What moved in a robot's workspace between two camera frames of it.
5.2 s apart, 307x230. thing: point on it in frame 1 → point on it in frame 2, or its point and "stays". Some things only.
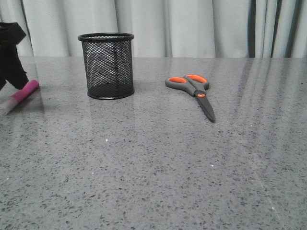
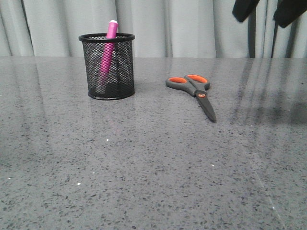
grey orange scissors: x=196 y=85 stays
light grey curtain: x=164 y=28 stays
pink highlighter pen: x=7 y=105 → x=109 y=49
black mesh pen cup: x=108 y=63 stays
